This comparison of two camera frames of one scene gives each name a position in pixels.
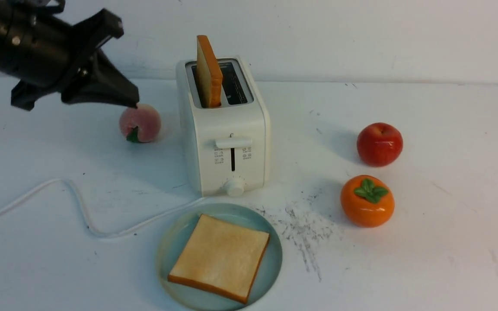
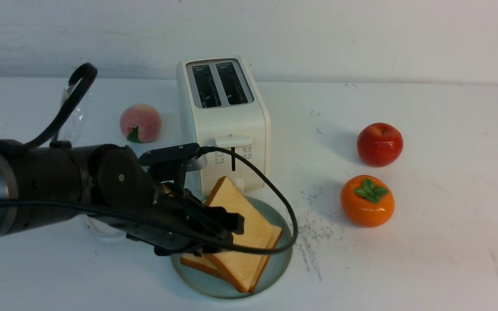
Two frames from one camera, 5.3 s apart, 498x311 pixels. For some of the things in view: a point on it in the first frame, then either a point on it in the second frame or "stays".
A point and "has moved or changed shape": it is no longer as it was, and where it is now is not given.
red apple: (379, 144) stays
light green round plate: (175, 234) to (272, 273)
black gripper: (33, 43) to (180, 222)
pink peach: (142, 124) stays
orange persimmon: (367, 201) stays
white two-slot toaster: (230, 144) stays
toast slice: (209, 77) to (244, 270)
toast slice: (221, 257) has moved or changed shape
